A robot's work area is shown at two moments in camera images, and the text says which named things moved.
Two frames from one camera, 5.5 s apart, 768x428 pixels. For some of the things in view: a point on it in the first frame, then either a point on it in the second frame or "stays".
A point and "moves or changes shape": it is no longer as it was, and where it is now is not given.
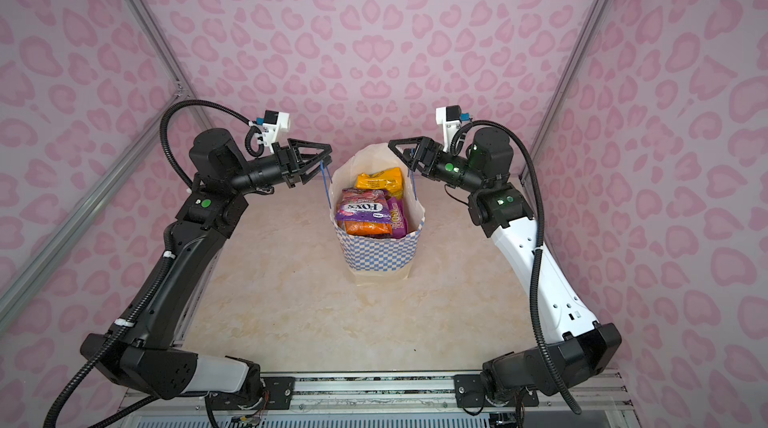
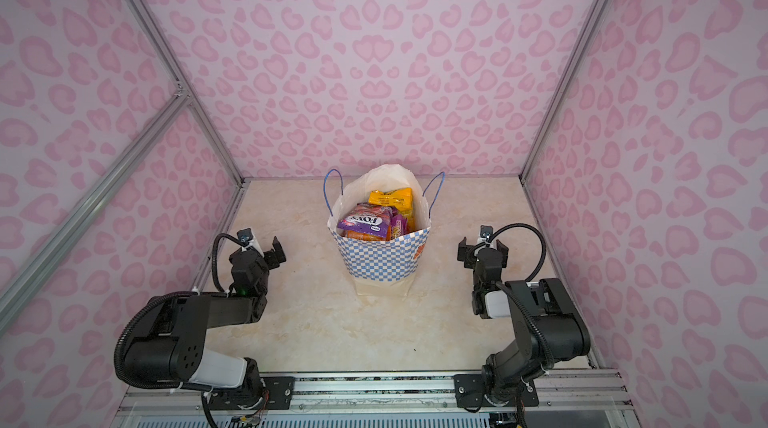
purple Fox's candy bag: x=360 y=204 moves or changes shape
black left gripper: x=289 y=163 to x=273 y=262
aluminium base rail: x=419 y=395 stays
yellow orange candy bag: x=390 y=180 to x=400 y=199
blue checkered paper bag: x=375 y=260 moves or changes shape
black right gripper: x=431 y=155 to x=466 y=251
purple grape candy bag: x=397 y=218 stays
